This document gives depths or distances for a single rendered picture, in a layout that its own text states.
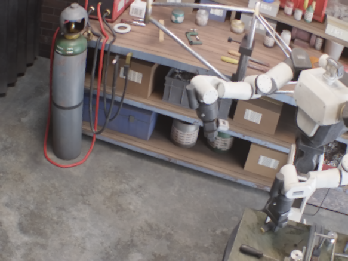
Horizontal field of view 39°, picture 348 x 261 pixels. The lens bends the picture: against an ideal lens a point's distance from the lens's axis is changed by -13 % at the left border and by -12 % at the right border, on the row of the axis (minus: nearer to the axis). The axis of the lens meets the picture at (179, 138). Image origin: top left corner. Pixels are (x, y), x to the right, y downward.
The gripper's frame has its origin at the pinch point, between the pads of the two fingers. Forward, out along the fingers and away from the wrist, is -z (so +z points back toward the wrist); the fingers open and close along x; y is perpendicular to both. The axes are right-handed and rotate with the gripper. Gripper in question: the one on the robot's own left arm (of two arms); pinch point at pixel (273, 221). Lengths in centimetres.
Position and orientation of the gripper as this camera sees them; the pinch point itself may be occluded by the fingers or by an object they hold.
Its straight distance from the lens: 213.0
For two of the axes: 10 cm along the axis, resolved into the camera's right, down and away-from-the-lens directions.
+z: 1.4, -7.4, -6.6
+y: 8.5, -2.6, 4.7
